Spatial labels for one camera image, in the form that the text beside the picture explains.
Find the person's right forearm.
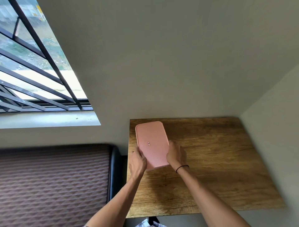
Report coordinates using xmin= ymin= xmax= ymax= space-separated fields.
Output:
xmin=176 ymin=165 xmax=251 ymax=227

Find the person's left hand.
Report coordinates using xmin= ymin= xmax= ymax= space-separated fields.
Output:
xmin=128 ymin=147 xmax=147 ymax=181

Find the person's right hand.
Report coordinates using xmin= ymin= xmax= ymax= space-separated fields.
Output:
xmin=166 ymin=140 xmax=188 ymax=174

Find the wooden table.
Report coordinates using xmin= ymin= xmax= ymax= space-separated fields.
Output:
xmin=125 ymin=117 xmax=287 ymax=219

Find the black metal window grille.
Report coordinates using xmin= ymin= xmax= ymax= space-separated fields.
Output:
xmin=0 ymin=0 xmax=94 ymax=113

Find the pink plastic lunch box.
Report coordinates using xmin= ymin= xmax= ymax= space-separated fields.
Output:
xmin=135 ymin=121 xmax=170 ymax=171

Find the plaid clothing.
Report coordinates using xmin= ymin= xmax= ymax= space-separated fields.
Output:
xmin=135 ymin=217 xmax=167 ymax=227

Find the brown quilted mattress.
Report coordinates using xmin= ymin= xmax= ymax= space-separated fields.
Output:
xmin=0 ymin=144 xmax=112 ymax=227

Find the black bed frame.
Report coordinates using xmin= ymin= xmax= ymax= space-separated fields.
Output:
xmin=107 ymin=145 xmax=128 ymax=206

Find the person's left forearm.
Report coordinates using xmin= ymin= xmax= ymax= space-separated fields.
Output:
xmin=85 ymin=173 xmax=142 ymax=227

